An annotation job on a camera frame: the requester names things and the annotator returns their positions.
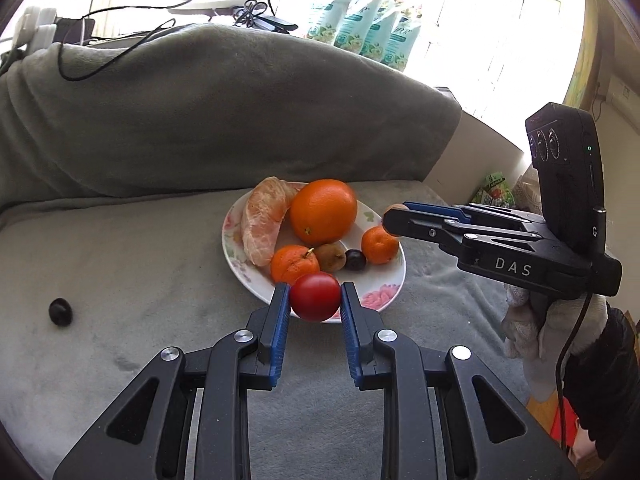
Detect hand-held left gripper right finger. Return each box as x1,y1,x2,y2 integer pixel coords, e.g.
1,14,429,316
340,281,581,480

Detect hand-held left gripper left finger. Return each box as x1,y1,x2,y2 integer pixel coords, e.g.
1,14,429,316
52,282,292,480

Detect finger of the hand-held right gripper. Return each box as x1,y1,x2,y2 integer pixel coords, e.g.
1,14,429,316
402,201,546,233
382,208,543,257

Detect small mandarin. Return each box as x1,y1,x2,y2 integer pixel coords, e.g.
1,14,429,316
270,244,321,285
361,225,401,265

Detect red cherry tomato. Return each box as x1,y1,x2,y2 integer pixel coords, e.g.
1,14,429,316
290,271,342,322

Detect white floral plate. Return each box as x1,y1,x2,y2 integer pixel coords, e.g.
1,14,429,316
221,181,407,324

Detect brown kiwi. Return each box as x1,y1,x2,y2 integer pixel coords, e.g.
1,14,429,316
314,242,347,272

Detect peeled pomelo segment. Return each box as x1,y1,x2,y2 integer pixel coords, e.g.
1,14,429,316
240,176,303,267

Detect person's right forearm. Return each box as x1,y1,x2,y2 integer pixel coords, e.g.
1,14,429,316
557,305,640,461

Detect person's right hand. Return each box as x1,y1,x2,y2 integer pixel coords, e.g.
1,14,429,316
502,282,608,403

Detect green snack packet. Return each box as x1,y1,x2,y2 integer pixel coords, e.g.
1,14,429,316
472,172,517,209

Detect large orange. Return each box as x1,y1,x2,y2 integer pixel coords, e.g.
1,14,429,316
290,179,359,245

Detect green floral tissue pack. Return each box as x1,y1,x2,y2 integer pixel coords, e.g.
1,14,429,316
306,0,362,43
334,0,390,51
382,5,425,73
360,0,416,59

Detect light grey fleece blanket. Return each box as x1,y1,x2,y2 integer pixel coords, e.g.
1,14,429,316
0,175,551,480

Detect grey cushion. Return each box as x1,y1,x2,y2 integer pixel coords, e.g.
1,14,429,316
0,22,463,211

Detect white power adapters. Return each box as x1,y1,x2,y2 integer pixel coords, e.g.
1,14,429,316
12,6,59,57

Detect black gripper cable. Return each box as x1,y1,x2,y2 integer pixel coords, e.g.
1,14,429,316
556,205,608,456

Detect black coiled cable bundle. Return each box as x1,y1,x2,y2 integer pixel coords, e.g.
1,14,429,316
232,1,300,35

